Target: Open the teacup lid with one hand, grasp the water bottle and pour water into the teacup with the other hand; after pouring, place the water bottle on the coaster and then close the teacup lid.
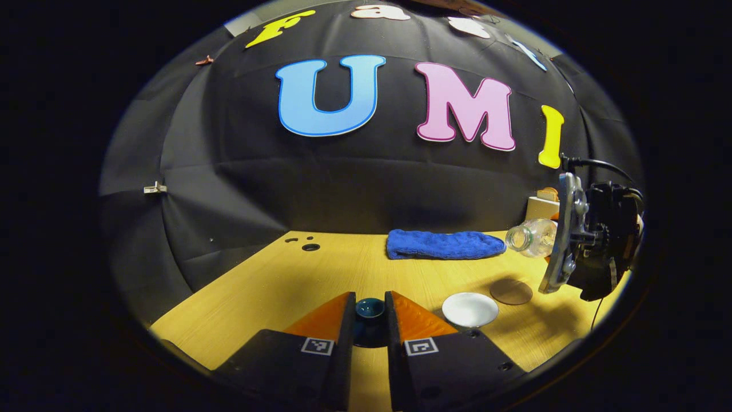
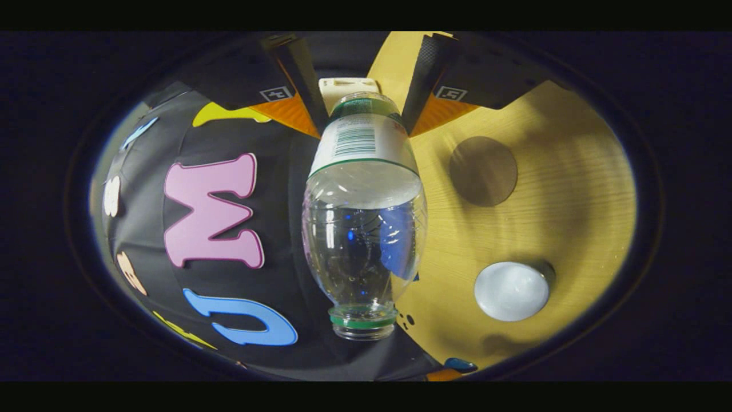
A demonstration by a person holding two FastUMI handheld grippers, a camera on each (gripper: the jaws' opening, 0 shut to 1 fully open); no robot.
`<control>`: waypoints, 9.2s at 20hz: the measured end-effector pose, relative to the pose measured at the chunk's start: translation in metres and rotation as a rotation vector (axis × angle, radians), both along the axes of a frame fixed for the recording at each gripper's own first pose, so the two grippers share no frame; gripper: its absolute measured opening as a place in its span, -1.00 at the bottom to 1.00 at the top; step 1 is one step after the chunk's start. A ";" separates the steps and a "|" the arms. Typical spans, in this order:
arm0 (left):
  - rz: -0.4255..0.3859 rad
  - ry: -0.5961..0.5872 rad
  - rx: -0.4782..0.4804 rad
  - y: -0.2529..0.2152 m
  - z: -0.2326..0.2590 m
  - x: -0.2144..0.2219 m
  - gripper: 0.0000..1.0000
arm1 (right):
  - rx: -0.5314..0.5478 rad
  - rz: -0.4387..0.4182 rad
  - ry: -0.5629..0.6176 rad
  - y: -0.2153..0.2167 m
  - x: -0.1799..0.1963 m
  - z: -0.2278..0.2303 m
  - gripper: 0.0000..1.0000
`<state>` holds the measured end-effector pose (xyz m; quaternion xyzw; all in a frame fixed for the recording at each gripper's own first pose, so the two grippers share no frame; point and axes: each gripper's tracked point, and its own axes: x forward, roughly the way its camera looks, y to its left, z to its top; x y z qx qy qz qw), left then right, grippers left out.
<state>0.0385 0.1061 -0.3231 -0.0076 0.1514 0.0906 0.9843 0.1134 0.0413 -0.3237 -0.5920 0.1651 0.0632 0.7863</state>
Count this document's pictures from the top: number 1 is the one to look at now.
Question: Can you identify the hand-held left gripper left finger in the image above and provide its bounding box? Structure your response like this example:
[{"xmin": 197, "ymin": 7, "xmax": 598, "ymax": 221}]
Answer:
[{"xmin": 213, "ymin": 291, "xmax": 357, "ymax": 412}]

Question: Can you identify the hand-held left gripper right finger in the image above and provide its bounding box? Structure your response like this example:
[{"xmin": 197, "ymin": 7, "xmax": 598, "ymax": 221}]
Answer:
[{"xmin": 384, "ymin": 290, "xmax": 527, "ymax": 412}]

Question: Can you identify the dark teal teacup lid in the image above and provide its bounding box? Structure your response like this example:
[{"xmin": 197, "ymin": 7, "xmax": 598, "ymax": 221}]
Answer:
[{"xmin": 353, "ymin": 297, "xmax": 388, "ymax": 348}]

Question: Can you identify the clear plastic water bottle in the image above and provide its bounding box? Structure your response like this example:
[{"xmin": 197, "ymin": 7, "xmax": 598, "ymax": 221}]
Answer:
[{"xmin": 506, "ymin": 218, "xmax": 559, "ymax": 259}]

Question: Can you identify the white teacup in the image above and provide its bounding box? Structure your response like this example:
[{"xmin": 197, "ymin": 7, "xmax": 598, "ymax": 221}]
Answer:
[{"xmin": 441, "ymin": 292, "xmax": 500, "ymax": 328}]

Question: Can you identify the round brown coaster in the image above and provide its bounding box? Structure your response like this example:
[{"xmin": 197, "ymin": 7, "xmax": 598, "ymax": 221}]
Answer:
[{"xmin": 490, "ymin": 278, "xmax": 534, "ymax": 306}]

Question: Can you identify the blue towel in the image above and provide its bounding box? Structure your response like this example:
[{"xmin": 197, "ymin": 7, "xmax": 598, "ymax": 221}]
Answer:
[{"xmin": 386, "ymin": 229, "xmax": 507, "ymax": 261}]

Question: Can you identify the black backdrop cloth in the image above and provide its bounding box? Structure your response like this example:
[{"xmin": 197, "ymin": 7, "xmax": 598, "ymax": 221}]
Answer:
[{"xmin": 98, "ymin": 0, "xmax": 646, "ymax": 327}]

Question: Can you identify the black cable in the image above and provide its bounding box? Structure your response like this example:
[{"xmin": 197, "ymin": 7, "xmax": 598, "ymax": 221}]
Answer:
[{"xmin": 560, "ymin": 153, "xmax": 646, "ymax": 201}]

